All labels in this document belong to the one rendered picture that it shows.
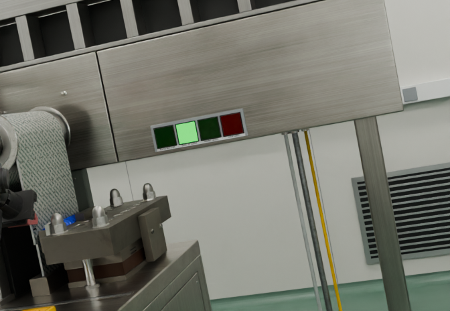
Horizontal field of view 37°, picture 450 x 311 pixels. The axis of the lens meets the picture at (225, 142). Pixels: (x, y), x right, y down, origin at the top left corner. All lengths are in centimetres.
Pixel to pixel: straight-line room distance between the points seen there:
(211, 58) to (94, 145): 39
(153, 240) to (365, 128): 64
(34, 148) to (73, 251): 28
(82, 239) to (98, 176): 294
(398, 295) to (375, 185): 31
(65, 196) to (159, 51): 44
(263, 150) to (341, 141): 47
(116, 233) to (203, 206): 275
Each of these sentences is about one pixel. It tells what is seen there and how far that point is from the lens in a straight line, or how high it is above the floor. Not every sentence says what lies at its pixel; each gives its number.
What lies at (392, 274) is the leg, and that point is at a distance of 190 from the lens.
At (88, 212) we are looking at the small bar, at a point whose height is 104.
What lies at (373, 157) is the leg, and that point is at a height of 103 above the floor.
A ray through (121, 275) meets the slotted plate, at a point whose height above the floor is 91.
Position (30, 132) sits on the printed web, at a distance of 163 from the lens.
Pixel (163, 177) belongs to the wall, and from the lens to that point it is 426.
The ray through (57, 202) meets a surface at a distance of 169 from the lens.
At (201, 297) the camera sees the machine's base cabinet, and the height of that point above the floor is 76.
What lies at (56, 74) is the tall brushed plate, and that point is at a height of 140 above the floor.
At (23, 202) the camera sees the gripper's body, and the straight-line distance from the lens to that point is 150.
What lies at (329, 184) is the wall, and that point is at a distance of 406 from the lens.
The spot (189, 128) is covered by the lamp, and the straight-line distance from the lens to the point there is 173.
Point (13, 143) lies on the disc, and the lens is 155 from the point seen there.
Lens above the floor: 123
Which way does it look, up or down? 3 degrees down
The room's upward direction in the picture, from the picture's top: 11 degrees counter-clockwise
